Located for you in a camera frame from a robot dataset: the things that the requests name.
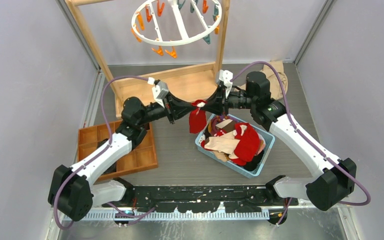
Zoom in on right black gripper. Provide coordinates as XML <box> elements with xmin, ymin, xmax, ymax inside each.
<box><xmin>200</xmin><ymin>84</ymin><xmax>256</xmax><ymax>117</ymax></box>

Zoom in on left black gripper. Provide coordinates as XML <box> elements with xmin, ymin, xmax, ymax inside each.
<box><xmin>137</xmin><ymin>91</ymin><xmax>196</xmax><ymax>126</ymax></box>

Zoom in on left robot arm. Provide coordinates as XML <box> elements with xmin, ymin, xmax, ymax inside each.
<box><xmin>47</xmin><ymin>93</ymin><xmax>206</xmax><ymax>222</ymax></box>

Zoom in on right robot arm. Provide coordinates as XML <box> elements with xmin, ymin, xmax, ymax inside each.
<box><xmin>204</xmin><ymin>70</ymin><xmax>357</xmax><ymax>211</ymax></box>

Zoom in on wooden hanger stand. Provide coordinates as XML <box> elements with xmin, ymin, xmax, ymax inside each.
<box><xmin>65</xmin><ymin>0</ymin><xmax>230</xmax><ymax>119</ymax></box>

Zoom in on white round clip hanger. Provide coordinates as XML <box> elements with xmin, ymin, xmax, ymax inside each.
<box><xmin>130</xmin><ymin>0</ymin><xmax>224</xmax><ymax>47</ymax></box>

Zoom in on beige sock in basket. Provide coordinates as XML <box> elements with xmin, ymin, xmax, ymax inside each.
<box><xmin>203</xmin><ymin>130</ymin><xmax>240</xmax><ymax>155</ymax></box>

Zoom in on blue plastic basket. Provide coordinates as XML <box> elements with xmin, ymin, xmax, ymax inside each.
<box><xmin>195</xmin><ymin>125</ymin><xmax>276</xmax><ymax>179</ymax></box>

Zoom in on orange clothes peg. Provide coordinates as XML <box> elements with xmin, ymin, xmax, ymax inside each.
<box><xmin>165</xmin><ymin>46</ymin><xmax>178</xmax><ymax>59</ymax></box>
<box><xmin>152</xmin><ymin>46</ymin><xmax>164</xmax><ymax>56</ymax></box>

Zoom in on wooden compartment tray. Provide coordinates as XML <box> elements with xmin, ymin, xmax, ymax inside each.
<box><xmin>76</xmin><ymin>123</ymin><xmax>158</xmax><ymax>182</ymax></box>

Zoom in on beige cloth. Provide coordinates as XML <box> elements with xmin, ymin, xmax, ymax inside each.
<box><xmin>234</xmin><ymin>60</ymin><xmax>288</xmax><ymax>100</ymax></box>

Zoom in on teal clothes peg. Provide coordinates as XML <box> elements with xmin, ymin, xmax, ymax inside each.
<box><xmin>202</xmin><ymin>34</ymin><xmax>211</xmax><ymax>45</ymax></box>

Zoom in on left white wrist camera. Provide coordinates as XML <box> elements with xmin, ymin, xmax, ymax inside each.
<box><xmin>147</xmin><ymin>77</ymin><xmax>169</xmax><ymax>108</ymax></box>

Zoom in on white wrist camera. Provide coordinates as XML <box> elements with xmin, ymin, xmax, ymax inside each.
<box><xmin>147</xmin><ymin>77</ymin><xmax>169</xmax><ymax>108</ymax></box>
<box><xmin>215</xmin><ymin>69</ymin><xmax>234</xmax><ymax>96</ymax></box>

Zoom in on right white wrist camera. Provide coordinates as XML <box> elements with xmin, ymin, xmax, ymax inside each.
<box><xmin>215</xmin><ymin>69</ymin><xmax>234</xmax><ymax>96</ymax></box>

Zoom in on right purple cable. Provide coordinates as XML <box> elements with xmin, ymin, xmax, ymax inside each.
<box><xmin>230</xmin><ymin>61</ymin><xmax>372</xmax><ymax>207</ymax></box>

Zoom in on purple cable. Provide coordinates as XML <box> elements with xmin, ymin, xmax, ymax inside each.
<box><xmin>230</xmin><ymin>61</ymin><xmax>372</xmax><ymax>207</ymax></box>
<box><xmin>53</xmin><ymin>75</ymin><xmax>151</xmax><ymax>231</ymax></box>

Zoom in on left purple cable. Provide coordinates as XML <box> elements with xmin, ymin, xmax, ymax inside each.
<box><xmin>53</xmin><ymin>75</ymin><xmax>151</xmax><ymax>231</ymax></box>

